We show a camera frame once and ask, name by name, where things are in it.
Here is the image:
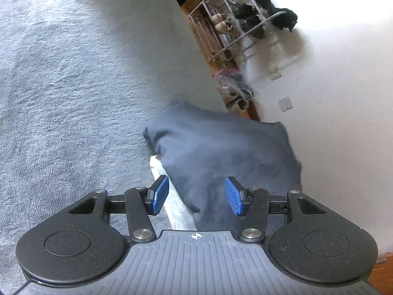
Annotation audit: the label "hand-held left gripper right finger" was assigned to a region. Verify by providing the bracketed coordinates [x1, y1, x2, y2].
[225, 177, 326, 244]

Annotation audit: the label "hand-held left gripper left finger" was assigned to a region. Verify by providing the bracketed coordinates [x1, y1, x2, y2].
[68, 175, 170, 243]

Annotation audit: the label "dark navy pants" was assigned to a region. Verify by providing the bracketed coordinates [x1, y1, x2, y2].
[142, 100, 303, 231]

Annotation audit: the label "row of pale sneakers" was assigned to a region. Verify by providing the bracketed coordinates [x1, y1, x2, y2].
[213, 69, 255, 113]

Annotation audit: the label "metal shoe rack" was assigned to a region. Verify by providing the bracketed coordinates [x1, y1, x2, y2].
[187, 0, 295, 65]

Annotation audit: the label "group of dark rack shoes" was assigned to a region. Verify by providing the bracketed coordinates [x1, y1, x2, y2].
[210, 0, 300, 39]

